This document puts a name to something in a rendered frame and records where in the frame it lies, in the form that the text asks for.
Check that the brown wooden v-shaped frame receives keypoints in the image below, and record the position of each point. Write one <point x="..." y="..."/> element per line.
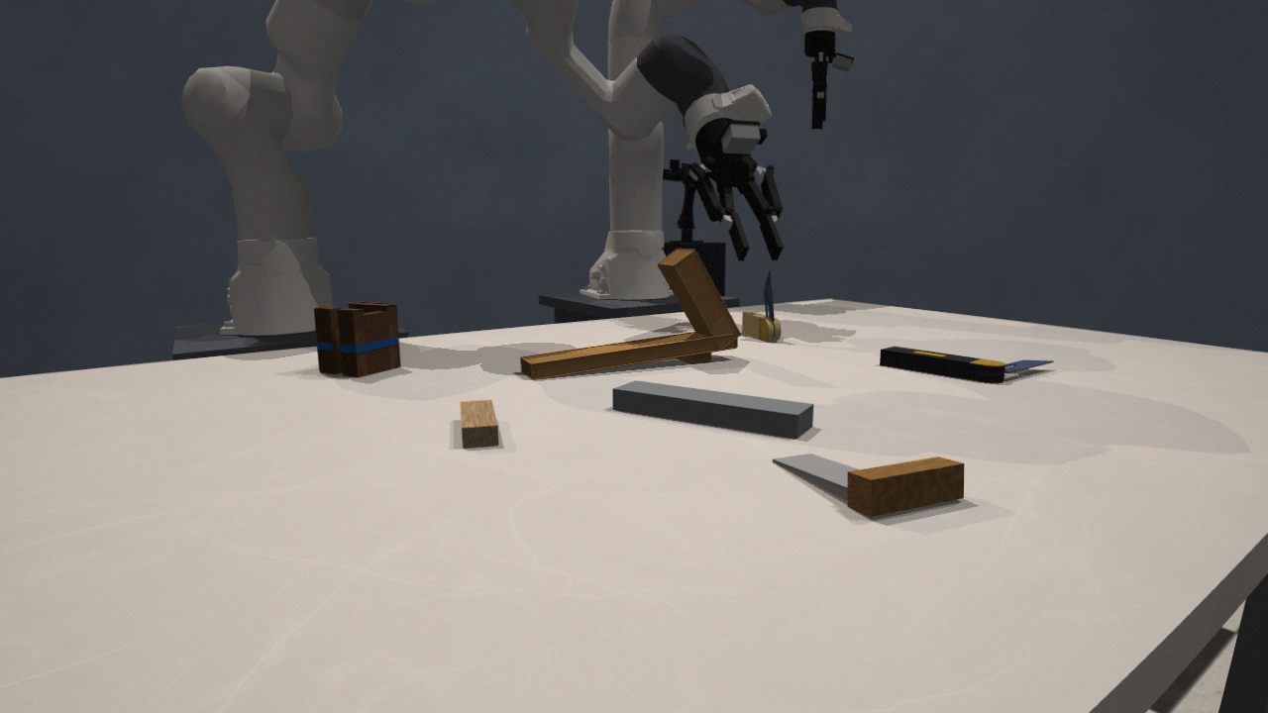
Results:
<point x="715" y="329"/>

